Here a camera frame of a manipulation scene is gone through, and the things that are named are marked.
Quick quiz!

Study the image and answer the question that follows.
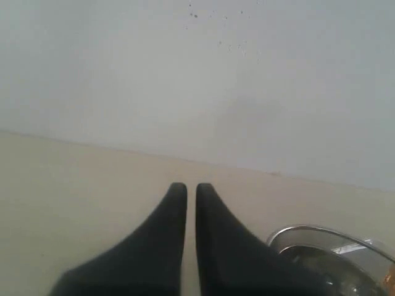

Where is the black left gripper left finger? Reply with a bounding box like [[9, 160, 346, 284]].
[[50, 183, 187, 295]]

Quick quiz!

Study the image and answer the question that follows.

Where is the steel mesh colander basket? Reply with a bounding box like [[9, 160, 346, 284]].
[[267, 224, 394, 295]]

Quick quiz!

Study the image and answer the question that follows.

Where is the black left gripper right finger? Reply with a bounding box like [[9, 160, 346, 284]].
[[195, 183, 326, 295]]

